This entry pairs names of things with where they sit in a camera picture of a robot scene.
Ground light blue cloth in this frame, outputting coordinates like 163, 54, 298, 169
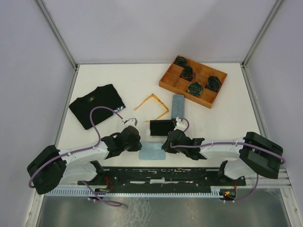
139, 142, 166, 160

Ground black glasses case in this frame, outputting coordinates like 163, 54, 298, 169
150, 119, 176, 136

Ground orange sunglasses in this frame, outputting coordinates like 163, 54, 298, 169
134, 93, 169, 122

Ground grey-blue glasses case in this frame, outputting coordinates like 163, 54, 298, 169
171, 94, 185, 120

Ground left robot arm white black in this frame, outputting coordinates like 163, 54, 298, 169
27, 126, 142, 194

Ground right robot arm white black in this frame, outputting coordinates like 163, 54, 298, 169
161, 130, 285, 185

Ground black folded t-shirt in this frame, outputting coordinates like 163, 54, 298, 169
69, 84, 125, 130

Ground orange wooden divider tray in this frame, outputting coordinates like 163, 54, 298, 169
159, 55, 227, 109

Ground rolled dark tie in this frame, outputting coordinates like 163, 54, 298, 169
205, 76, 222, 92
180, 66, 195, 81
173, 56, 187, 68

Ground rolled dark tie right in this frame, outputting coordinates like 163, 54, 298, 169
205, 76, 222, 92

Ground rolled dark tie top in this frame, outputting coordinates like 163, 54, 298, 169
173, 56, 187, 68

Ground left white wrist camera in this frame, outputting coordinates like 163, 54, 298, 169
124, 118, 138, 128

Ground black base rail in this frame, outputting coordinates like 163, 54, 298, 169
87, 166, 246, 190

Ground white slotted cable duct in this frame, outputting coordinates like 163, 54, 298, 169
47, 186, 237, 197

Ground left aluminium frame post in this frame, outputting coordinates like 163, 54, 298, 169
34, 0, 78, 69

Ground aluminium frame post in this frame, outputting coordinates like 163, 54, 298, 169
34, 0, 78, 69
241, 0, 285, 68

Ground right aluminium frame post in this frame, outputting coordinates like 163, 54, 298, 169
241, 0, 285, 68

